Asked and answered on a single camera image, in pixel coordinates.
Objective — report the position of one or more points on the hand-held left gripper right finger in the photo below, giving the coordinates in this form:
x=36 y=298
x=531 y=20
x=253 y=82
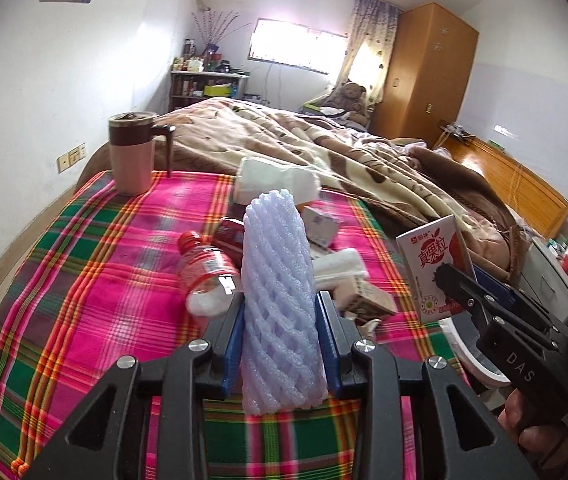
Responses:
x=325 y=345

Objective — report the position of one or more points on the small purple box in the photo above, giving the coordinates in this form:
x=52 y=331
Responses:
x=320 y=225

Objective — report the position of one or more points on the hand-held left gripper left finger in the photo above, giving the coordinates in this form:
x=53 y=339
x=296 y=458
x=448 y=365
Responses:
x=233 y=345

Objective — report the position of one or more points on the window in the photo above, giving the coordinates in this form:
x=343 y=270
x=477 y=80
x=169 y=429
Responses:
x=294 y=42

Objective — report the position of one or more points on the wall shelf unit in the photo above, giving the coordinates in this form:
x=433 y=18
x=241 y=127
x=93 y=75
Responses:
x=184 y=85

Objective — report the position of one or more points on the wooden headboard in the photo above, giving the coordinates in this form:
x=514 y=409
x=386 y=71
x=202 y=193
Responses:
x=514 y=180

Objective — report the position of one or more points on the pink green plaid cloth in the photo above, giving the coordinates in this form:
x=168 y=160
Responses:
x=89 y=285

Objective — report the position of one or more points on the person's right hand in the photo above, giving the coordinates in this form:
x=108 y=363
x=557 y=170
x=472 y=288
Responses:
x=524 y=420

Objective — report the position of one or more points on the grey drawer cabinet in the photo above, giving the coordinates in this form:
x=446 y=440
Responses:
x=549 y=270

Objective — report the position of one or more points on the wall socket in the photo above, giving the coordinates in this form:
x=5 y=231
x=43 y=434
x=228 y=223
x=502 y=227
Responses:
x=71 y=157

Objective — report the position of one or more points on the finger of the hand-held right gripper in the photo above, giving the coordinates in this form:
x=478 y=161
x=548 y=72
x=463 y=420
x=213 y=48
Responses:
x=464 y=287
x=496 y=285

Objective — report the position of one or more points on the white tissue pack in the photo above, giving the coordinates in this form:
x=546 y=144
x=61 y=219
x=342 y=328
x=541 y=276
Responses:
x=274 y=177

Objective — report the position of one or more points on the red drink can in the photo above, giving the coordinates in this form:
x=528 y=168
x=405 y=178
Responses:
x=226 y=235

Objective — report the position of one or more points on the brown cream blanket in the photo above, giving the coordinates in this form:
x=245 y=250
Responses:
x=314 y=145

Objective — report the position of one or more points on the lavender foam fruit net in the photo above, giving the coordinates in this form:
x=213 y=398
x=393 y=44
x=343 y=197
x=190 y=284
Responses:
x=279 y=285

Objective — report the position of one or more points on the yellow green box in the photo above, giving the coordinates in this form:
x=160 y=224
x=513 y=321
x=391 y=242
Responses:
x=215 y=90

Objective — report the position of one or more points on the brown teddy bear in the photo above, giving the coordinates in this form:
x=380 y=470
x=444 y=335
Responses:
x=351 y=97

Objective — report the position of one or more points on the red and white milk carton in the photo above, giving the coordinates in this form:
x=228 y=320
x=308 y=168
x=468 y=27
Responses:
x=429 y=260

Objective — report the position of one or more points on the pink mug with brown lid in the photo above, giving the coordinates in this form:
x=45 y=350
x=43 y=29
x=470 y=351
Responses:
x=131 y=165

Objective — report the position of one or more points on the clear bottle with red label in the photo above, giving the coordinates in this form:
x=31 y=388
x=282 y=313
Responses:
x=204 y=265

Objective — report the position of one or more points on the small beige drink carton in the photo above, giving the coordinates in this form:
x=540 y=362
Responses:
x=364 y=300

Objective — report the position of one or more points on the wooden wardrobe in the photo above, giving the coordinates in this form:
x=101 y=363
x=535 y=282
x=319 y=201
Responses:
x=429 y=75

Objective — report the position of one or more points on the dried branches in vase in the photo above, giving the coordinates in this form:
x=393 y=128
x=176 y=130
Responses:
x=211 y=35

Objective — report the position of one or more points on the patterned curtain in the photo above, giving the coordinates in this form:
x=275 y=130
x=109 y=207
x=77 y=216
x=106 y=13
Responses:
x=371 y=35

